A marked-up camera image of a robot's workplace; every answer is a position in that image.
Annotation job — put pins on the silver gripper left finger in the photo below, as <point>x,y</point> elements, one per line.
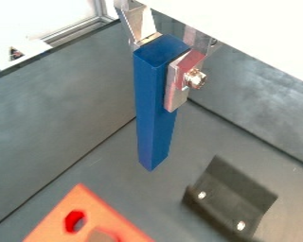
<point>137,19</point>

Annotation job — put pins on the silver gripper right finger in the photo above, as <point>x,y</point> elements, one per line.
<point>185,75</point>

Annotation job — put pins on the tall blue rectangular block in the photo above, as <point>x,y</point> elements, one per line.
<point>156,122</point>

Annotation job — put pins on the red shape sorting board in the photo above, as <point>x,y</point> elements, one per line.
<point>85,219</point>

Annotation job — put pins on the black curved bracket stand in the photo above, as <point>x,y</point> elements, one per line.
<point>229,200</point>

